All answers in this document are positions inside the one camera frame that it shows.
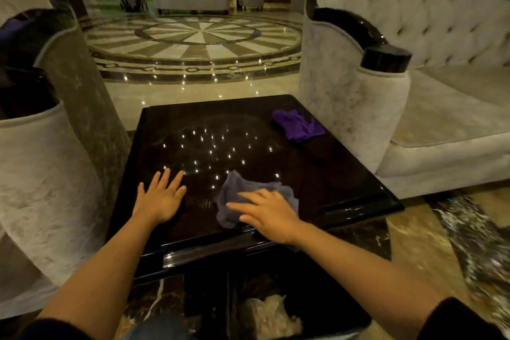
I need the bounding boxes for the person's right hand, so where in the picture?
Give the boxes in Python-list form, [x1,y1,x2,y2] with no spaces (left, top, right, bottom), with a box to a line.
[226,188,304,247]

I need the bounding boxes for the person's left hand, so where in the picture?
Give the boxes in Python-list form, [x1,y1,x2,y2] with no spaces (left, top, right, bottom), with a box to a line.
[133,168,187,227]

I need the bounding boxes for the grey cleaning cloth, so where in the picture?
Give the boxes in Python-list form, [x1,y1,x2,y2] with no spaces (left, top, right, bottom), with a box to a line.
[213,170,300,230]

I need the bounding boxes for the person's left forearm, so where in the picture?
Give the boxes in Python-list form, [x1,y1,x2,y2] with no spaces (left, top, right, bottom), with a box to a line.
[37,213,161,340]

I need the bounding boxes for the person's right forearm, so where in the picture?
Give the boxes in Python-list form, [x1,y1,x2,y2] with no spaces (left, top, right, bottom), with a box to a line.
[291,221,452,340]

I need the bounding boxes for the glossy black side table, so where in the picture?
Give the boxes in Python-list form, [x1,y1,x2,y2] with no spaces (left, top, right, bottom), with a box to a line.
[106,94,405,288]

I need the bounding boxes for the purple cloth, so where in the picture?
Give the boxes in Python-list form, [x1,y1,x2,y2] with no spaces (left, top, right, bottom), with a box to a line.
[272,109,327,143]

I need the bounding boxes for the white velvet armchair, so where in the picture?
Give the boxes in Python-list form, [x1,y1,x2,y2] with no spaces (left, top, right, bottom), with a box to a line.
[0,0,132,320]

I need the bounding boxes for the white plastic bag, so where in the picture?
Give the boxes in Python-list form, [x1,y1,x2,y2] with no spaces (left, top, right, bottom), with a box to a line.
[239,294,303,340]

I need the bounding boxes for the black waste bin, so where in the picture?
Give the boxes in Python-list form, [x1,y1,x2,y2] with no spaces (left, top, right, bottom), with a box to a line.
[227,248,373,340]

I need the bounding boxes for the person's blue jeans leg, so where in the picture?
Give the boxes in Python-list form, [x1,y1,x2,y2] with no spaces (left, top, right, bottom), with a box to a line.
[123,313,197,340]

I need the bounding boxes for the person's black left sleeve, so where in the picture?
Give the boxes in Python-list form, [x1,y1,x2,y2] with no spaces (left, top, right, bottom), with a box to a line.
[16,318,93,340]

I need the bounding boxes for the person's black sleeve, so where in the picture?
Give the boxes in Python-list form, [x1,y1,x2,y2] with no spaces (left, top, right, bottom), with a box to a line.
[16,318,93,340]
[416,297,507,340]

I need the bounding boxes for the small black table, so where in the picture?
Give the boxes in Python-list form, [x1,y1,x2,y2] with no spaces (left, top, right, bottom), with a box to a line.
[115,0,145,13]

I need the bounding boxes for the white tufted sofa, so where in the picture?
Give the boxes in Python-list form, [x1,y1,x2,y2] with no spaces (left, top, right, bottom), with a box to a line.
[298,0,510,199]

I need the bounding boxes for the person's black right sleeve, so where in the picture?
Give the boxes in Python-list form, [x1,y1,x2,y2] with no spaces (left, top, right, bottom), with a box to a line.
[416,297,507,340]

